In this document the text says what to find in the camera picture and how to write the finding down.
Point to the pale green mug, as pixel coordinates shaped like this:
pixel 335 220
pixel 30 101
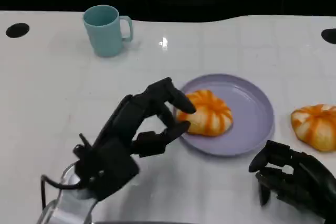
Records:
pixel 104 36

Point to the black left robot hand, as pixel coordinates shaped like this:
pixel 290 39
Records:
pixel 131 119

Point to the lilac plate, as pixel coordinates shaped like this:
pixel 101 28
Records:
pixel 249 103

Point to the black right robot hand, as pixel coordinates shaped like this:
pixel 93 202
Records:
pixel 302 179

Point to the orange and white bread roll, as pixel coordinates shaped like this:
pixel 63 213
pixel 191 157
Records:
pixel 210 116
pixel 315 127

